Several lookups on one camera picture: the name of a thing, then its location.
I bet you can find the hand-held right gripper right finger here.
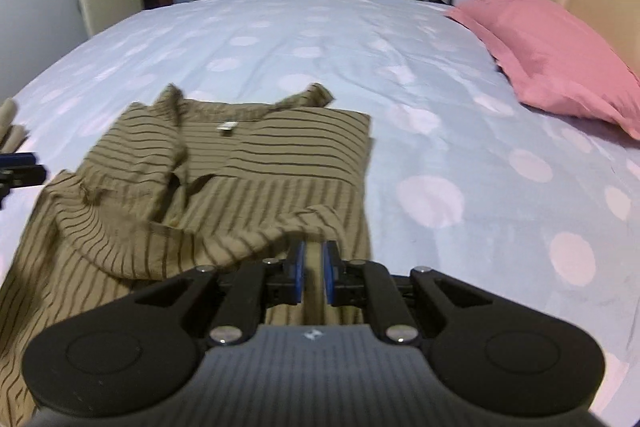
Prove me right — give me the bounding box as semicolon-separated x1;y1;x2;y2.
322;240;494;348

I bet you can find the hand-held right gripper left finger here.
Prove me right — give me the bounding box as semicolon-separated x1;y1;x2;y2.
134;240;307;348

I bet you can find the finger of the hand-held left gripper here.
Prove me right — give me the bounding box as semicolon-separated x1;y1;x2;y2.
0;152;49;210

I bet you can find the olive striped shirt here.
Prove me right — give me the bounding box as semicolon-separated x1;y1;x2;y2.
0;83;373;427

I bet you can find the plain tan cloth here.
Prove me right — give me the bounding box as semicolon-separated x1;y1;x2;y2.
0;99;30;154

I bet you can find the pink pillow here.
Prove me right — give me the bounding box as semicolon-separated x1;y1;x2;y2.
444;0;640;140

